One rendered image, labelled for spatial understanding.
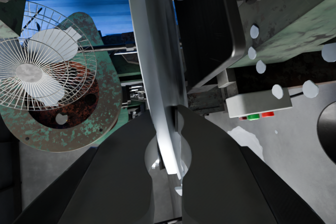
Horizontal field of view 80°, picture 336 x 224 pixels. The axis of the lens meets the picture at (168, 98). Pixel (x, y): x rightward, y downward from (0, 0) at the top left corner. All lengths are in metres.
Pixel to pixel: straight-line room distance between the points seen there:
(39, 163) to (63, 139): 5.81
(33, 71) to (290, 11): 1.00
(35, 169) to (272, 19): 7.34
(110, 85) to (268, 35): 1.33
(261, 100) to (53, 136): 1.40
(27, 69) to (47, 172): 6.37
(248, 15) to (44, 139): 1.49
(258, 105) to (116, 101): 1.20
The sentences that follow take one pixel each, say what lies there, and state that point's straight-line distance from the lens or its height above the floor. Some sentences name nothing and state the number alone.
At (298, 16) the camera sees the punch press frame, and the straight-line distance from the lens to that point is 0.32.
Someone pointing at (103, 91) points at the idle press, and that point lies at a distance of 1.57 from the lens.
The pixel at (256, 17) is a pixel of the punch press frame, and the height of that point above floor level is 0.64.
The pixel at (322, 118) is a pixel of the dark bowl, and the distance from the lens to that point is 1.11.
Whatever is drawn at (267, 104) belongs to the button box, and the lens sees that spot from 0.52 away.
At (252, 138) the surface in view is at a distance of 1.54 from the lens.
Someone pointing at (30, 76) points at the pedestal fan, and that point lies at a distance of 1.11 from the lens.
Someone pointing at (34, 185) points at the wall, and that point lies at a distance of 7.53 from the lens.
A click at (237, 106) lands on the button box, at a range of 0.49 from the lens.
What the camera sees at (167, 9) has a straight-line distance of 0.27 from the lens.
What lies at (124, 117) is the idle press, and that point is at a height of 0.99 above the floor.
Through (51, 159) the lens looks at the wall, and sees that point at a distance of 7.28.
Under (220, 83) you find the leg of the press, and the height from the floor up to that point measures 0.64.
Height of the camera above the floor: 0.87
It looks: 11 degrees down
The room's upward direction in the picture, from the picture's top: 98 degrees counter-clockwise
